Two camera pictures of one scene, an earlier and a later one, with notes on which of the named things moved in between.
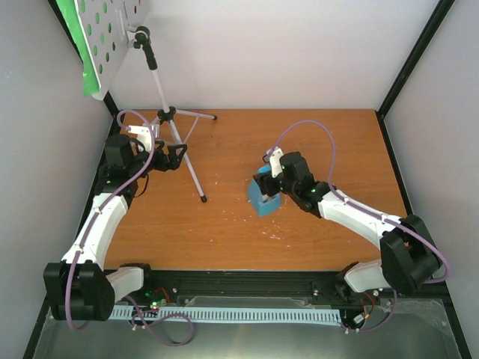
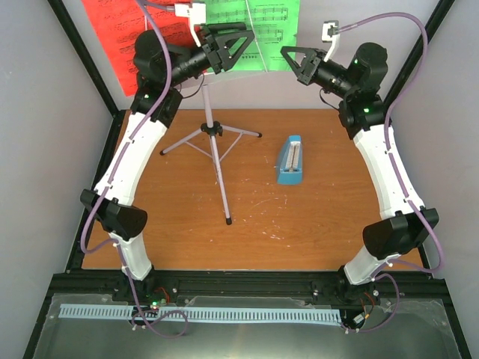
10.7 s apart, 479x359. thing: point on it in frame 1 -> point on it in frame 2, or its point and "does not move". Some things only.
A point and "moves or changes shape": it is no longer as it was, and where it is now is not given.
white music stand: x=108 y=25 -> x=214 y=129
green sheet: x=72 y=18 -> x=275 y=25
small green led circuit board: x=155 y=305 does not move
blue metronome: x=264 y=205 moves or changes shape
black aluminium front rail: x=156 y=287 does not move
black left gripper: x=174 y=163 -> x=222 y=58
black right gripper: x=264 y=181 -> x=308 y=63
